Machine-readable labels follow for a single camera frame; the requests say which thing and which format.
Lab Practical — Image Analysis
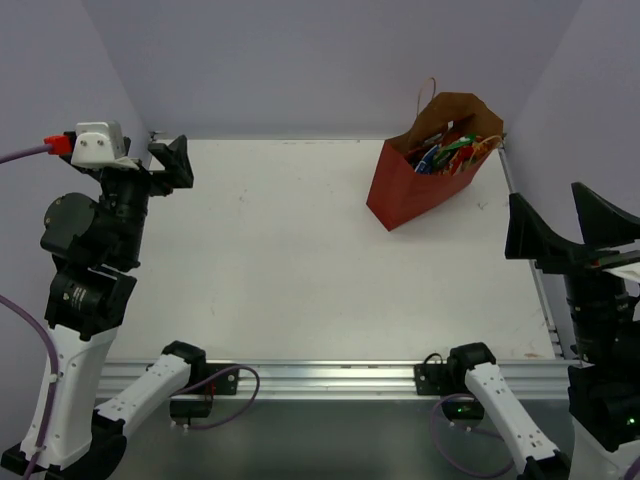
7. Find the aluminium rail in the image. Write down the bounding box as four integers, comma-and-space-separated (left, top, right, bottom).
97, 359, 578, 401
497, 133, 565, 359

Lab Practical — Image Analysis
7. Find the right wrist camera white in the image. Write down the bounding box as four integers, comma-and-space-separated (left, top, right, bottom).
605, 262, 640, 284

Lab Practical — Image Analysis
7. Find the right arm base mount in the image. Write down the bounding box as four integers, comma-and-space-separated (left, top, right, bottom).
413, 352, 485, 427

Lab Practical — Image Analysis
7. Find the aluminium right side rail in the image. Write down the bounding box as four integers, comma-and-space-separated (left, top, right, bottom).
497, 133, 565, 359

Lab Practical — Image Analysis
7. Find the red patterned cookie bag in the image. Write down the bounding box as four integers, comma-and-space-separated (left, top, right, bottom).
437, 135, 484, 176

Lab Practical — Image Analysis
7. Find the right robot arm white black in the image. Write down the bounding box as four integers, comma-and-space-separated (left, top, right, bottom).
445, 182, 639, 479

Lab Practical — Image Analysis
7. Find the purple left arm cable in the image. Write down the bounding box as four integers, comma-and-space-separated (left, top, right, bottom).
0, 133, 74, 480

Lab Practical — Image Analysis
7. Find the green Fox's candy bag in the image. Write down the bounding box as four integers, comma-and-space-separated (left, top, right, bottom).
432, 136, 474, 170

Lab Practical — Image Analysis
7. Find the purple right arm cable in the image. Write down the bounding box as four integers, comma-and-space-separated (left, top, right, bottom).
430, 393, 521, 479

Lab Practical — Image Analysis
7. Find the red brown paper bag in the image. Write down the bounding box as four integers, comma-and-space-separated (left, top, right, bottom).
366, 91, 503, 231

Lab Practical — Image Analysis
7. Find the blue salt vinegar chip bag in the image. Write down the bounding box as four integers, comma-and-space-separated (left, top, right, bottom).
414, 151, 436, 175

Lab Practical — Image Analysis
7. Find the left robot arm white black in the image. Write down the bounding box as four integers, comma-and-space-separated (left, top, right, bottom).
1, 124, 208, 479

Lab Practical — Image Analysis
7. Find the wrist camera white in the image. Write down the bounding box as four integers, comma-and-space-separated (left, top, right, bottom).
605, 262, 640, 284
71, 121, 126, 169

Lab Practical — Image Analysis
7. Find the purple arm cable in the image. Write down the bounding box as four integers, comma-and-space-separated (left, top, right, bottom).
0, 133, 74, 480
430, 393, 521, 479

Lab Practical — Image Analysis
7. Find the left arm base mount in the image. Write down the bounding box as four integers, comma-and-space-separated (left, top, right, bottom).
169, 363, 239, 426

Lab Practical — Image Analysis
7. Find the red Doritos chip bag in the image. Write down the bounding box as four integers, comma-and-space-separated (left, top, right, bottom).
405, 131, 460, 163

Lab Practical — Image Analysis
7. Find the aluminium front rail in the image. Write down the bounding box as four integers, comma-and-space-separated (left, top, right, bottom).
97, 359, 578, 401

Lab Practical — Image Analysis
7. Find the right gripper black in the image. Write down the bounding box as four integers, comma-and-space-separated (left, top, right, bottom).
509, 179, 640, 367

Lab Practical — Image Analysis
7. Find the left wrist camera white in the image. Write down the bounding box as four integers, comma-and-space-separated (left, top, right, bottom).
71, 121, 126, 169

